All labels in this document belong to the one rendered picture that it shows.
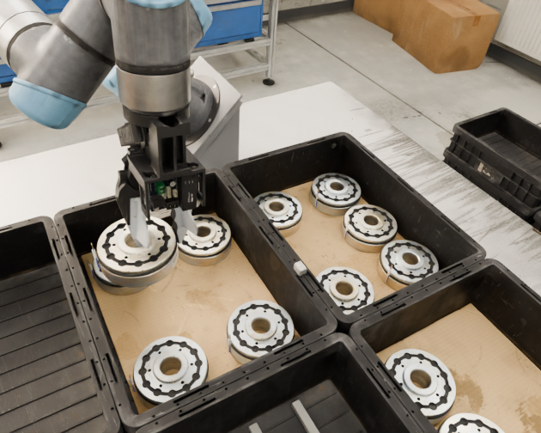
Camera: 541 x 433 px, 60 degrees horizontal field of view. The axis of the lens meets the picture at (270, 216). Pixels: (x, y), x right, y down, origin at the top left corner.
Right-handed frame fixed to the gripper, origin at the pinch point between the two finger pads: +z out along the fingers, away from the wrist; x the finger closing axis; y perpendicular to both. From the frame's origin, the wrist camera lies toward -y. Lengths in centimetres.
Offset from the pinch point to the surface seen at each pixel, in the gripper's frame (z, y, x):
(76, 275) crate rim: 7.6, -5.7, -10.8
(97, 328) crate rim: 8.7, 4.4, -10.6
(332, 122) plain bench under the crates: 19, -54, 75
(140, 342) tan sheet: 18.0, 1.4, -4.7
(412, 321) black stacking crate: 12.7, 20.6, 32.2
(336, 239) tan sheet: 14.3, -2.5, 35.3
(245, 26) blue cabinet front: 30, -202, 124
